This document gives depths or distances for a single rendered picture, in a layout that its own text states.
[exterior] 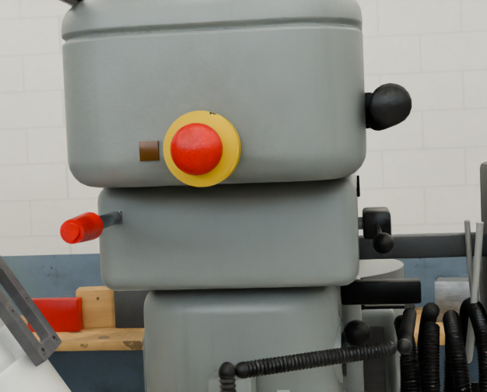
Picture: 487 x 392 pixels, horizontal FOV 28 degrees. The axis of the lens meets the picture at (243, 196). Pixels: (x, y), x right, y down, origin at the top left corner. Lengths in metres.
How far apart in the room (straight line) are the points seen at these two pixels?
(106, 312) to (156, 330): 3.98
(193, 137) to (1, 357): 0.21
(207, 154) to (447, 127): 4.51
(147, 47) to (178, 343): 0.30
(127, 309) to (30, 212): 0.95
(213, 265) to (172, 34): 0.22
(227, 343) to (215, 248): 0.10
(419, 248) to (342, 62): 0.53
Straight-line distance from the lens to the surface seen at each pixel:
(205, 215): 0.88
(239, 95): 0.78
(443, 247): 1.29
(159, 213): 0.89
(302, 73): 0.78
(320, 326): 0.94
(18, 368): 0.68
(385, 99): 0.81
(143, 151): 0.79
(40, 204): 5.49
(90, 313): 4.94
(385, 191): 5.20
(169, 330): 0.94
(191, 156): 0.74
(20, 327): 0.67
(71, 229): 0.77
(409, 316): 0.99
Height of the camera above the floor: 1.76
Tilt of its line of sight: 3 degrees down
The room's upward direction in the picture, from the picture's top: 2 degrees counter-clockwise
